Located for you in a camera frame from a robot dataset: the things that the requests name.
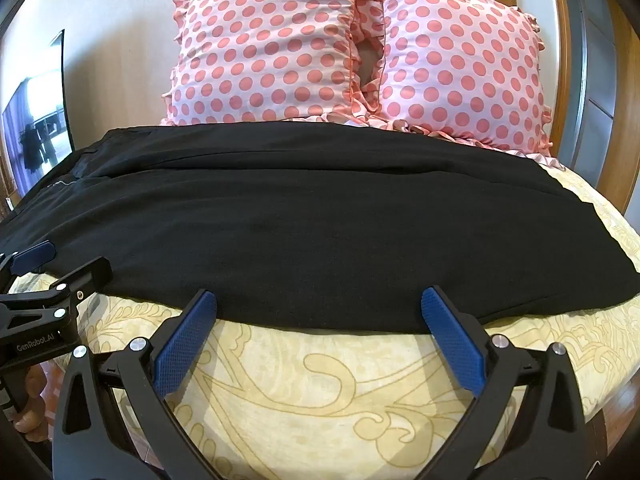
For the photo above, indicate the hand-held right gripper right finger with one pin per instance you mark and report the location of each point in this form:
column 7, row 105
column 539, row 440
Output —
column 454, row 342

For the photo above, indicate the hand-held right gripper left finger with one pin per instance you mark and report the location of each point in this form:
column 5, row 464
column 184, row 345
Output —
column 182, row 342

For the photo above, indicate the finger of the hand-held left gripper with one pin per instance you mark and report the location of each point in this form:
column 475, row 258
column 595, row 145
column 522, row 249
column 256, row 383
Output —
column 85, row 275
column 32, row 256

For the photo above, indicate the black pants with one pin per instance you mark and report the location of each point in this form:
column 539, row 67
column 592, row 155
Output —
column 300, row 240

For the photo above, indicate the person's left hand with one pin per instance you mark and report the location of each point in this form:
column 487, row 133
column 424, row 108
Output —
column 31, row 410

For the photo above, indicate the black flat screen television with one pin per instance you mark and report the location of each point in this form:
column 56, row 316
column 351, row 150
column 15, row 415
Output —
column 42, row 125

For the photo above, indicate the yellow patterned bed sheet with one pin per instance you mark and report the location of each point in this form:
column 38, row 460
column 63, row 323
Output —
column 325, row 405

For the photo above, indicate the pink polka dot pillow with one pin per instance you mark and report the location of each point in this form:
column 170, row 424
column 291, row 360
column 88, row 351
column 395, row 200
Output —
column 260, row 45
column 460, row 70

